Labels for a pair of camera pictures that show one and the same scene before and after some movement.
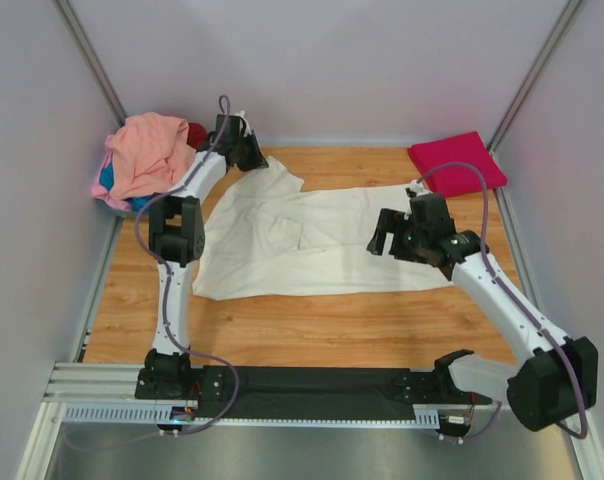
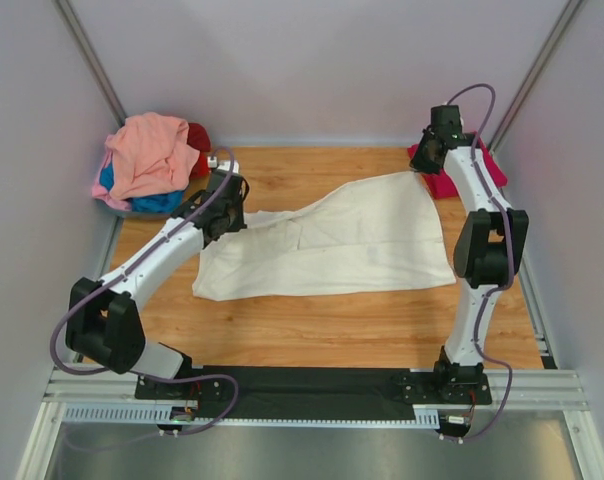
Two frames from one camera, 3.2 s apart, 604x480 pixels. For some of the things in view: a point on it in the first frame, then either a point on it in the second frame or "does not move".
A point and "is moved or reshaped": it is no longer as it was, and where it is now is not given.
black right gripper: (389, 222) -> (416, 159)
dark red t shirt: (196, 135) does not move
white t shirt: (263, 238) is moved or reshaped
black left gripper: (256, 161) -> (239, 223)
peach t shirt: (149, 153) does not move
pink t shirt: (101, 193) does not move
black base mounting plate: (236, 392) does not move
